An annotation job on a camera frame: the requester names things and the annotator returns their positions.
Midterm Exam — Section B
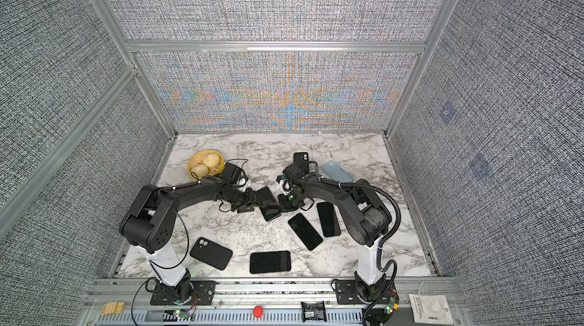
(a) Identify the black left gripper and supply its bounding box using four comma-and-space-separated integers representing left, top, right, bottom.
224, 187, 265, 213

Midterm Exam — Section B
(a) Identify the black phone case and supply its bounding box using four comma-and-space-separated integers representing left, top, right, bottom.
189, 237, 234, 271
293, 152, 310, 166
256, 187, 281, 222

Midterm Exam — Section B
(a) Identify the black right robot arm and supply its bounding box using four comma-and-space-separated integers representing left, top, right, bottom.
276, 163, 402, 303

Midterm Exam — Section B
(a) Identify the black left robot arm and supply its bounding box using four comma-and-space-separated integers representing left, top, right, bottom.
119, 176, 266, 287

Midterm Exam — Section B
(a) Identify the light blue phone case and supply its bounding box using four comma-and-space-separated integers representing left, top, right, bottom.
322, 160, 354, 182

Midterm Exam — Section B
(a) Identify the black phone right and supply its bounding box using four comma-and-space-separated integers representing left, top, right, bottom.
317, 202, 342, 238

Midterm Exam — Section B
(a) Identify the black phone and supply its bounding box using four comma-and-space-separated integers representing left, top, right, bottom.
249, 251, 291, 274
287, 213, 323, 251
317, 202, 342, 238

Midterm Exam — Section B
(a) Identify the black phone middle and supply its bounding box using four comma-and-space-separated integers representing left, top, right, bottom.
287, 213, 323, 251

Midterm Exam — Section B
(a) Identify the black phone front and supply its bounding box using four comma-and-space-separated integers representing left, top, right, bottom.
249, 251, 291, 274

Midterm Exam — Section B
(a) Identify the right steamed bun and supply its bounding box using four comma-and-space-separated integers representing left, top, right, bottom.
202, 152, 221, 170

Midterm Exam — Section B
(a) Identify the steamed bun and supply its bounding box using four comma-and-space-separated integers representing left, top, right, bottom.
190, 163, 210, 178
202, 152, 221, 170

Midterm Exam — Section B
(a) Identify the left steamed bun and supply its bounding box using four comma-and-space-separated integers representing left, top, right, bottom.
190, 163, 210, 178

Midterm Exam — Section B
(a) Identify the yellow bamboo steamer basket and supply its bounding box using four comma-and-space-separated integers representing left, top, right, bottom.
187, 150, 225, 180

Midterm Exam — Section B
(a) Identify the red emergency button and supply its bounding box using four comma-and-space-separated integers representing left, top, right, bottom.
252, 306, 264, 318

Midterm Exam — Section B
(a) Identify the small black electronics box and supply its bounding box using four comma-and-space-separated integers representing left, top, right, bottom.
301, 301, 328, 323

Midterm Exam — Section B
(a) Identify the wooden clips stack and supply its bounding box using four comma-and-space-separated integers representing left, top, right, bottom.
100, 302, 126, 316

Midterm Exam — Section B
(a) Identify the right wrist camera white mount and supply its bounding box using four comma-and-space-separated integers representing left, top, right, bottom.
276, 175, 294, 195

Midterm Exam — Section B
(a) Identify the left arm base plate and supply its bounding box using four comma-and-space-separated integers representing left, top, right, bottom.
148, 280, 217, 306

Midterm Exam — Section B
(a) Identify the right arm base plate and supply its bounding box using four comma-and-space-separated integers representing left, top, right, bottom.
331, 278, 399, 305

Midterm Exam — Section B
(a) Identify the aluminium front rail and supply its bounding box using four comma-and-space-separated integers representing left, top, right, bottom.
77, 276, 475, 326

